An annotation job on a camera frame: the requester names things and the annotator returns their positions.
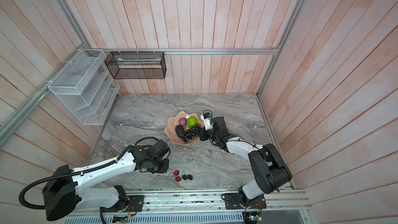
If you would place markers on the black mesh basket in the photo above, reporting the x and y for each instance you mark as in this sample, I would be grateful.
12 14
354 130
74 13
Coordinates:
136 64

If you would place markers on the green bumpy fake fruit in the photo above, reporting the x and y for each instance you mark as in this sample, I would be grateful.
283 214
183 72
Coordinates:
192 121

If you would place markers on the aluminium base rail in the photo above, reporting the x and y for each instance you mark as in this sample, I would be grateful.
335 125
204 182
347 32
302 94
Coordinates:
210 200

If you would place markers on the left aluminium frame rail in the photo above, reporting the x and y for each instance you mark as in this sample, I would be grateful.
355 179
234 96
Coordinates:
18 118

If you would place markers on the black fake cherry pair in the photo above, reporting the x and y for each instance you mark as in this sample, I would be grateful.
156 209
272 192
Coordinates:
186 176

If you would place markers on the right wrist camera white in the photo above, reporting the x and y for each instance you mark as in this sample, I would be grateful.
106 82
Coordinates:
206 117

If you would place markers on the right aluminium frame rail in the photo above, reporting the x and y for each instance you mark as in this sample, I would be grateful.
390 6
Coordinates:
271 62

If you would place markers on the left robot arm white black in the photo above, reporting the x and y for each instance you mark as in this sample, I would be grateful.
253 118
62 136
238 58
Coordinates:
73 189

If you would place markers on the black fake grape bunch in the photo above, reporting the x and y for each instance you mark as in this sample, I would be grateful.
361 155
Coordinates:
190 134

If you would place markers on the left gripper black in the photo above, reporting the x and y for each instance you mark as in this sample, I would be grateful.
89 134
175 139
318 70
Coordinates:
163 170

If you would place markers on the horizontal aluminium wall rail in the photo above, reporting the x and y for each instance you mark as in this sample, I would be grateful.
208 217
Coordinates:
198 51

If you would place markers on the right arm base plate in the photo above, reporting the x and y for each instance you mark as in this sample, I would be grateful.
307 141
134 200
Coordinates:
239 201

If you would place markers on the red fake cherry pair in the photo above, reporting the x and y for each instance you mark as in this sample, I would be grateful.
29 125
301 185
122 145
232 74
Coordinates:
176 176

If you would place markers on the white wire mesh shelf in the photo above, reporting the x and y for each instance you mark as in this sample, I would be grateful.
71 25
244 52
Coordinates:
85 87

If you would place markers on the dark fake avocado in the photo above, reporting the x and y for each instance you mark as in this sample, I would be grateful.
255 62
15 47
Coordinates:
179 130

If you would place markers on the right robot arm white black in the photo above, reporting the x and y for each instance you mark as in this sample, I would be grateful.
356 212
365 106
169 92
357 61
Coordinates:
269 168

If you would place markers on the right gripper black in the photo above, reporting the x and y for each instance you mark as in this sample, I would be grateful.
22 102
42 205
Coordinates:
201 134

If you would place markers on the pink wavy fruit bowl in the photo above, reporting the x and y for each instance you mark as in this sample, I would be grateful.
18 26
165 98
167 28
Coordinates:
173 122

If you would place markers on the purple fake fruit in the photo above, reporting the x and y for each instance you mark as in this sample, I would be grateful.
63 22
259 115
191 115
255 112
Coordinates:
183 121

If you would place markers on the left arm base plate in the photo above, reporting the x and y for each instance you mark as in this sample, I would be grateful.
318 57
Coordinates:
133 203

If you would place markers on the aluminium frame rail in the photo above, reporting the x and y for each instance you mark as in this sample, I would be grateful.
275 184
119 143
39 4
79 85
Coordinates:
271 62
18 118

